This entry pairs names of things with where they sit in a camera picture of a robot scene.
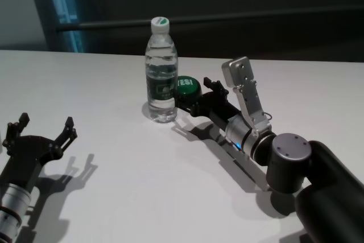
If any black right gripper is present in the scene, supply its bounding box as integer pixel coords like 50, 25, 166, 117
175, 77, 242, 129

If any clear water bottle green label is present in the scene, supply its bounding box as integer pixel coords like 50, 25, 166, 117
144, 17, 179, 123

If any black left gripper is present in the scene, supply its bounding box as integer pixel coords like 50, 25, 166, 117
0, 112, 78, 191

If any teal window glass strip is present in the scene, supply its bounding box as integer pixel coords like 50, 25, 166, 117
47, 0, 88, 53

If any dark thin handrail bar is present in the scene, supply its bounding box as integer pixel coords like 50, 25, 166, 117
55, 12, 364, 34

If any green YES button black base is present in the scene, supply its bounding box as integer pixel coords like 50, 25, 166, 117
176, 75, 203, 104

